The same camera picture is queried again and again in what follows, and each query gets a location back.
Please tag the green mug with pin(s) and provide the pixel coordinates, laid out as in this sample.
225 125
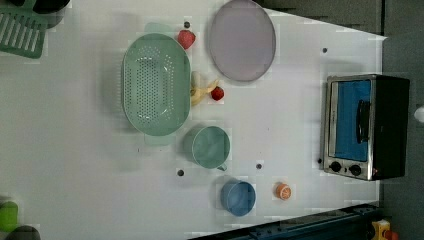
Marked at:
210 148

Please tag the dark round object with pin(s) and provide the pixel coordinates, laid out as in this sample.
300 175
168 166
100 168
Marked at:
24 233

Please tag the peeled banana toy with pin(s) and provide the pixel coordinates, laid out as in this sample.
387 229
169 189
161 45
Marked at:
197 92

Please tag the black round object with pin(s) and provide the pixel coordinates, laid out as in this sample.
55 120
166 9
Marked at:
49 6

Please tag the green perforated colander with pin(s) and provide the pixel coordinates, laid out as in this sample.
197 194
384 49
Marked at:
156 78

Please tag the yellow red toy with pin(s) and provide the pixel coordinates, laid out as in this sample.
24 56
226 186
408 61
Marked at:
383 231

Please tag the silver black toaster oven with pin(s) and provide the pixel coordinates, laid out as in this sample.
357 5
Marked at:
365 126

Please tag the large red strawberry toy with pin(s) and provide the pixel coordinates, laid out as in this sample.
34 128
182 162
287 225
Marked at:
186 38

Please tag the red ketchup bottle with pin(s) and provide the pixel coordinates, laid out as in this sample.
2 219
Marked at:
419 114

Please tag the green slotted dish rack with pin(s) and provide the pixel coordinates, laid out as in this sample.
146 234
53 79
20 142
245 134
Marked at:
22 32

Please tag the small red strawberry toy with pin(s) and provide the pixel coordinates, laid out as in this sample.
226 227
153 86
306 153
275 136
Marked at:
217 94

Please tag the bright green object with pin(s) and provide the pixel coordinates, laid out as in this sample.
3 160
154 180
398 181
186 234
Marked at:
8 216

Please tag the orange slice toy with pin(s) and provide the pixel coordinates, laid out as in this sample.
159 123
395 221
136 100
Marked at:
283 191

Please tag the lilac round plate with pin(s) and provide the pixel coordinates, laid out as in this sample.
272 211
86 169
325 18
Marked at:
242 40

